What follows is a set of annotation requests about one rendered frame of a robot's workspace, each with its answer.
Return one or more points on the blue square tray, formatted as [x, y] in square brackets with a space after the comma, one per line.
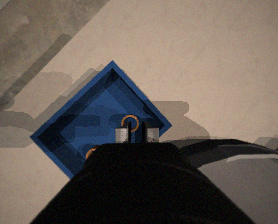
[91, 116]

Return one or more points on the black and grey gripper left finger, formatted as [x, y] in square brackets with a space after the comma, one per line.
[123, 134]

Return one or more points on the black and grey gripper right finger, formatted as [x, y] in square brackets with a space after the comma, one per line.
[151, 134]

